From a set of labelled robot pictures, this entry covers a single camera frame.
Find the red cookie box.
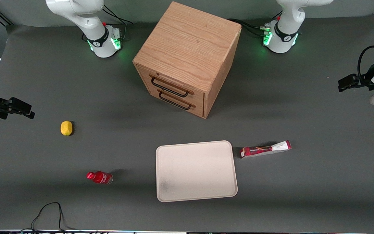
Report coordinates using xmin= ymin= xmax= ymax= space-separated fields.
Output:
xmin=240 ymin=140 xmax=292 ymax=159

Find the beige plastic tray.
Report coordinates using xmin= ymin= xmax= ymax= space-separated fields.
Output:
xmin=156 ymin=140 xmax=239 ymax=203

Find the yellow lemon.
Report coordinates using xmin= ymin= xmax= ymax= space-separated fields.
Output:
xmin=60 ymin=121 xmax=73 ymax=136

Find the red soda bottle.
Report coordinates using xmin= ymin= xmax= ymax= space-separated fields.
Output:
xmin=86 ymin=171 xmax=114 ymax=185

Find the wooden drawer front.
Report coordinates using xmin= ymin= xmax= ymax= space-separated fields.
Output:
xmin=140 ymin=81 xmax=205 ymax=118
xmin=137 ymin=66 xmax=205 ymax=107

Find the wooden drawer cabinet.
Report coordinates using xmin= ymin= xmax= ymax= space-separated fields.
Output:
xmin=132 ymin=1 xmax=242 ymax=119

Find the aluminium frame rail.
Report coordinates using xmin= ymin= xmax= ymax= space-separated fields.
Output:
xmin=0 ymin=10 xmax=13 ymax=27

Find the thin black loose cable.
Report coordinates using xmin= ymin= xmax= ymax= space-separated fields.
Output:
xmin=0 ymin=201 xmax=92 ymax=234

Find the black left arm base cable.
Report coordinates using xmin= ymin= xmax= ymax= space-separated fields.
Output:
xmin=227 ymin=18 xmax=272 ymax=37

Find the black arm base cable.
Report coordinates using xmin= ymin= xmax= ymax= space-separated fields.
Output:
xmin=227 ymin=18 xmax=272 ymax=37
xmin=102 ymin=5 xmax=134 ymax=42

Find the black right arm base cable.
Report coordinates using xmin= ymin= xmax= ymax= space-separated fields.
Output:
xmin=102 ymin=5 xmax=134 ymax=42

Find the black metal drawer handle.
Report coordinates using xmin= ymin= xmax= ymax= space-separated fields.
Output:
xmin=150 ymin=76 xmax=190 ymax=98
xmin=158 ymin=91 xmax=193 ymax=110

